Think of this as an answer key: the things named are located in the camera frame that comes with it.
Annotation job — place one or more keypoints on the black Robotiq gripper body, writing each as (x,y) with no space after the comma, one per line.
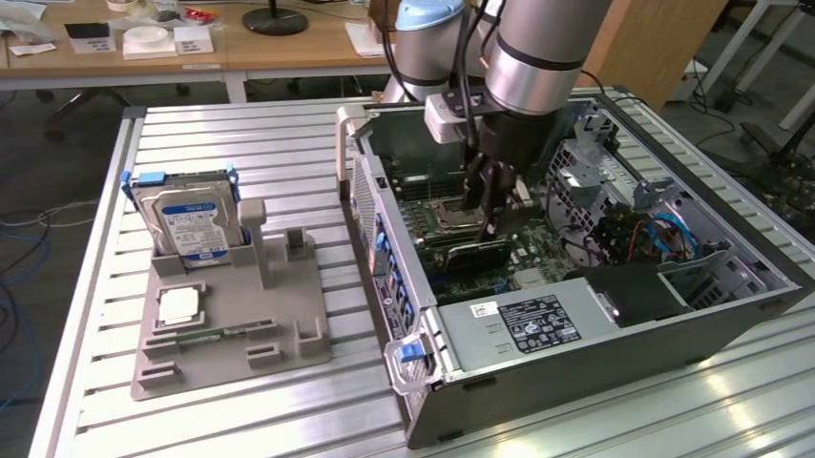
(512,138)

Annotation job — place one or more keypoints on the graphics card with black shroud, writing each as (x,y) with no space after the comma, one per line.
(477,255)

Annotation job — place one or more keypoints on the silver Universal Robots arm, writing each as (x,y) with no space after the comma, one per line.
(535,62)

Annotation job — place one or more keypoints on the black RAM slot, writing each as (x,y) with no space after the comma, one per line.
(426,180)
(429,192)

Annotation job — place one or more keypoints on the CPU socket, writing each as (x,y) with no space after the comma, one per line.
(436,214)

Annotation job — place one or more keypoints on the green motherboard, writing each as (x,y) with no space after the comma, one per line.
(541,243)

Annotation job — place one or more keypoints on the perforated metal disk bay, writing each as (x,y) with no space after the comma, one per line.
(585,186)

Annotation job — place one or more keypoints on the grey power supply unit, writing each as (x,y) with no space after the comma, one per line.
(470,329)

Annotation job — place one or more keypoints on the wooden cabinet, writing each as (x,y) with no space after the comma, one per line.
(661,47)

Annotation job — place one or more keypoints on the white booklet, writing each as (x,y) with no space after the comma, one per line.
(365,40)

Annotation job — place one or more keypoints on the brown cardboard box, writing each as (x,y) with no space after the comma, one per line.
(380,14)

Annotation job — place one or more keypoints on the blue case latch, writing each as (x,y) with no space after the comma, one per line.
(408,354)

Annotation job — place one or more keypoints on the wooden desk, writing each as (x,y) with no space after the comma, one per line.
(298,47)
(94,62)

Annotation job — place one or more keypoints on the open dark grey PC case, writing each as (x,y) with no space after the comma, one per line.
(572,381)

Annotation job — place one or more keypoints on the black floor stand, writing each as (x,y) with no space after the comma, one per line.
(783,157)

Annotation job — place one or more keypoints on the grey parts rack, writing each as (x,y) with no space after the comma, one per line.
(241,305)

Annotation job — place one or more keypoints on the black round lamp base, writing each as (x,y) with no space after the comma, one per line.
(274,23)

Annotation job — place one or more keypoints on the hard disk in blue caddy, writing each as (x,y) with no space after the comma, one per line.
(188,224)

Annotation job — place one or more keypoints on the green RAM stick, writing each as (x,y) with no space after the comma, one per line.
(204,334)

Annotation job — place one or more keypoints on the silver CPU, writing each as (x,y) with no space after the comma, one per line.
(178,306)

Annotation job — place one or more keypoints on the small white box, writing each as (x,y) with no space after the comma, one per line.
(192,40)

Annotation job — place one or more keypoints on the red packet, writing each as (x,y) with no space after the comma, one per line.
(198,14)

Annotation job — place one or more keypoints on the black chair base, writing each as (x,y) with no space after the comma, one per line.
(60,110)

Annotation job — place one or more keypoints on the beige tape roll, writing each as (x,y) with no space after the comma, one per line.
(120,5)

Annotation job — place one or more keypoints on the white box with black top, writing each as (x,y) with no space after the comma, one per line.
(90,38)

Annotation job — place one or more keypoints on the white paper slip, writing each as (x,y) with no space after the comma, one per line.
(32,48)

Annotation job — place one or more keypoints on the clear plastic bag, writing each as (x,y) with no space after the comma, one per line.
(25,21)

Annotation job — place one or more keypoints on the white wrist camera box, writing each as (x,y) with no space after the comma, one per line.
(445,119)

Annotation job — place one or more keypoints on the white table frame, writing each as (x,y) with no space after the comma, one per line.
(744,43)

